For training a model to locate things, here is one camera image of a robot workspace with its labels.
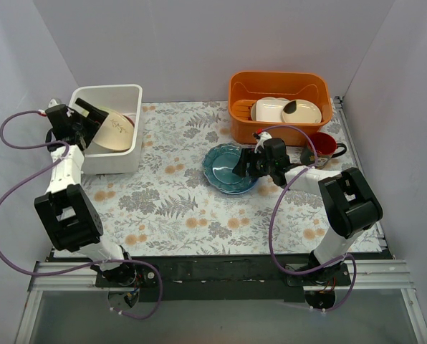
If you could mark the floral patterned table mat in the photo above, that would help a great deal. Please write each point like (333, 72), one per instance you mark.
(168, 207)

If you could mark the teal embossed scalloped plate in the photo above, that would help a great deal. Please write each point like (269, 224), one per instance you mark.
(219, 162)

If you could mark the orange plastic bin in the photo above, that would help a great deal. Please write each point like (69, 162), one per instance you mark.
(247, 87)

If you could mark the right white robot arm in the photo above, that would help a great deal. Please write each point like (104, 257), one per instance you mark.
(350, 205)

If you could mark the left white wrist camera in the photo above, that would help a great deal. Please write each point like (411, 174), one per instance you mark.
(52, 103)

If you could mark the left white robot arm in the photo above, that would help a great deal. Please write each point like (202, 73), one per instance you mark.
(67, 214)

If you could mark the white plastic bin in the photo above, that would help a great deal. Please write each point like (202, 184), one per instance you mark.
(127, 100)

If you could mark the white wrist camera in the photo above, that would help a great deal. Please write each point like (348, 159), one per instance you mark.
(52, 103)
(261, 136)

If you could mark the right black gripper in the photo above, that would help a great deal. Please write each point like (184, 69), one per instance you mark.
(251, 163)

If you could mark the cream green floral plate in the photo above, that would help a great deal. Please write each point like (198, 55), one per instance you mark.
(116, 133)

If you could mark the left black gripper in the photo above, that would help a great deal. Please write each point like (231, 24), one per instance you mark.
(83, 123)

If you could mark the blue plate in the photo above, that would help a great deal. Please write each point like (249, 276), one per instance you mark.
(241, 187)

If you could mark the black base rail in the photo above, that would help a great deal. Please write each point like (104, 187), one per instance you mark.
(240, 277)

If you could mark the white rectangular dish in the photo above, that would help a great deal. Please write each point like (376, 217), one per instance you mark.
(269, 109)

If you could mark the cream plate with black mark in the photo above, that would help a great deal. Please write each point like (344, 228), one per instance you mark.
(301, 112)

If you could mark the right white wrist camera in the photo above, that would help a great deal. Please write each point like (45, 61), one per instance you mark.
(261, 136)

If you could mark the red-brown scalloped plate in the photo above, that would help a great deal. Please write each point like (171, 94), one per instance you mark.
(129, 120)

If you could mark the red and black mug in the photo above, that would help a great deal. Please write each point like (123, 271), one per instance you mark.
(320, 149)

